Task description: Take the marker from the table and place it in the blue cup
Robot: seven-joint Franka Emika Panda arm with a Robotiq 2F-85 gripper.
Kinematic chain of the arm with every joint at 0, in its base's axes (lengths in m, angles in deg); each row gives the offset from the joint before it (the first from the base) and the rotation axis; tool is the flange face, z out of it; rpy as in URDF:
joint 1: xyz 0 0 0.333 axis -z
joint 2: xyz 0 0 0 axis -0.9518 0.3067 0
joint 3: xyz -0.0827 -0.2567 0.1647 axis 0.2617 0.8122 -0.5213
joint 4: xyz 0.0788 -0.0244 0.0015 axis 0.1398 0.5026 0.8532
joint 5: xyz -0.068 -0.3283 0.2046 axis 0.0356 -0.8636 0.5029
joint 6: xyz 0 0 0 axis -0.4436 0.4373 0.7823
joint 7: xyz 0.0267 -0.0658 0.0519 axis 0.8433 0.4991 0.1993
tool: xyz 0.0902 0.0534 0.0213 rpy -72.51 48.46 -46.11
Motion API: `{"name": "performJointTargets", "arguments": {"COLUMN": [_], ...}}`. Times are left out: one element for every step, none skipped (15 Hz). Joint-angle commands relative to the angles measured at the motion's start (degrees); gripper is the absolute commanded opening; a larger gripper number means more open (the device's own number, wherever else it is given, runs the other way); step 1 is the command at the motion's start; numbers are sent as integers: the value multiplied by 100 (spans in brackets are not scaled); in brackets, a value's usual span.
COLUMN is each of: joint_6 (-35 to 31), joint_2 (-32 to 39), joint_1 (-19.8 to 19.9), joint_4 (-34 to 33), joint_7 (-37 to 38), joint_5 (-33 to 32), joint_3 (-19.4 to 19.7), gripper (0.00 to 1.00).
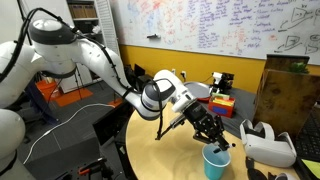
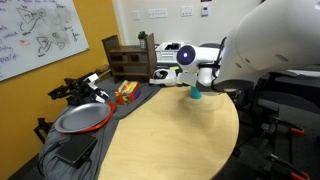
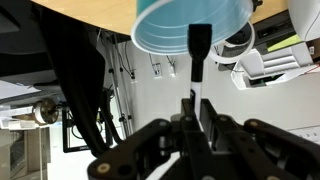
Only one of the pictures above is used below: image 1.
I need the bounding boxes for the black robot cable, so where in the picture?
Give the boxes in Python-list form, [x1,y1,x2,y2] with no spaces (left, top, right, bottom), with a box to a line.
[154,78,188,142]

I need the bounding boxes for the grey round plate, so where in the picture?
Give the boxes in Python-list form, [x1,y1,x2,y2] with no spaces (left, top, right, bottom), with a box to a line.
[184,81,213,100]

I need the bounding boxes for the yellow sticky note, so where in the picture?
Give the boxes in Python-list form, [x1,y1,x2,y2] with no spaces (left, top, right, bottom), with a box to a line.
[300,158,320,179]

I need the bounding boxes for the dark wooden shelf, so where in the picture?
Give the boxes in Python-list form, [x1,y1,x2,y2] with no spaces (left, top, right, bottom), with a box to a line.
[252,54,320,138]

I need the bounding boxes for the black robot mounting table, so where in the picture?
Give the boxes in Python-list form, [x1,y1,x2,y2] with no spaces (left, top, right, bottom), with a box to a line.
[24,134,116,180]

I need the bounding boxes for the orange floor mat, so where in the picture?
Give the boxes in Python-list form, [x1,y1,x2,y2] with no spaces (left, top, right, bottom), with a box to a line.
[54,88,94,108]

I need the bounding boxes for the white louvered door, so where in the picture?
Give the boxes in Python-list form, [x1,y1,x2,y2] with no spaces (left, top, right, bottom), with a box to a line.
[94,0,123,58]

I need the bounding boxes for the wall whiteboard with writing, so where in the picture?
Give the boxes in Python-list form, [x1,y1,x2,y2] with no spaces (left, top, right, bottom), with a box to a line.
[109,0,320,66]

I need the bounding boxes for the white VR headset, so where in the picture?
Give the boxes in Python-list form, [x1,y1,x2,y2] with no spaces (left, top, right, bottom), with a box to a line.
[239,119,298,168]

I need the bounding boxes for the black strap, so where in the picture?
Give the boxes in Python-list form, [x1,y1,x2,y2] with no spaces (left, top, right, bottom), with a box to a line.
[244,156,268,180]

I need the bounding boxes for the grey table cloth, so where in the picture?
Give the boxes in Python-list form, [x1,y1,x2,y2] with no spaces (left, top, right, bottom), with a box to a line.
[196,87,258,138]

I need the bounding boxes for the black monitor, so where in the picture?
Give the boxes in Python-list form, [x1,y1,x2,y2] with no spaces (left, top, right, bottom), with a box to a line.
[92,103,134,148]

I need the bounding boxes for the black and white marker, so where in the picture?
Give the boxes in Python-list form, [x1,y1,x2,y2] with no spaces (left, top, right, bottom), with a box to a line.
[213,142,237,155]

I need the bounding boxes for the white floor cable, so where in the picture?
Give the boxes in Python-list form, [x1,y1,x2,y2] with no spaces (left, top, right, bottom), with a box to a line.
[22,103,116,165]

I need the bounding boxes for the blue plastic cup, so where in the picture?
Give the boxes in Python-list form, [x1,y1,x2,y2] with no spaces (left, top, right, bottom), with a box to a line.
[201,143,232,180]

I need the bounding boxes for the black and white spare gripper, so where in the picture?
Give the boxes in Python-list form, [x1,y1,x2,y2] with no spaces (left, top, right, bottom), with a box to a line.
[210,71,235,95]

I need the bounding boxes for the red round plate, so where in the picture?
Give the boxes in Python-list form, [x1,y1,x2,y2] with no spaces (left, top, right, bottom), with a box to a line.
[196,94,213,103]

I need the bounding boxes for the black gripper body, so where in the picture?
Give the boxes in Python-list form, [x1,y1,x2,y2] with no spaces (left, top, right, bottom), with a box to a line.
[183,101,219,136]

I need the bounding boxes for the orange bucket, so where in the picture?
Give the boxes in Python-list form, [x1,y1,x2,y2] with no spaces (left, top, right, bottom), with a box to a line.
[35,79,61,101]

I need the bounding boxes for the small green potted plant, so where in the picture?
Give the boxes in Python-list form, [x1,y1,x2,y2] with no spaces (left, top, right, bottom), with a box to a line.
[288,62,309,74]

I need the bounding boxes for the orange handled clamp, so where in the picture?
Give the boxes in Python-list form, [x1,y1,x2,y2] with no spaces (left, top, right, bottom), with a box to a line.
[78,157,108,176]

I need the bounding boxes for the red box of coloured blocks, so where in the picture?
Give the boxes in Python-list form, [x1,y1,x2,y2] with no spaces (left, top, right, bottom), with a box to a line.
[208,93,236,119]

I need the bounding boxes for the black laptop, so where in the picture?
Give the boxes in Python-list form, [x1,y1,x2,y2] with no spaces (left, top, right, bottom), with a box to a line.
[294,106,320,164]

